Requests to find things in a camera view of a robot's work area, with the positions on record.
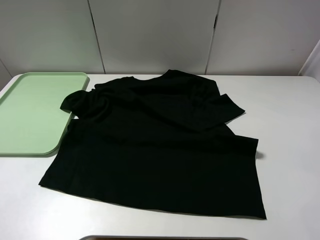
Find light green plastic tray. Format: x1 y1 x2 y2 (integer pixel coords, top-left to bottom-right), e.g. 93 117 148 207
0 72 89 156

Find black short sleeve shirt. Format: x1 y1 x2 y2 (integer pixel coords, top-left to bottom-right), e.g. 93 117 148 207
39 70 267 220

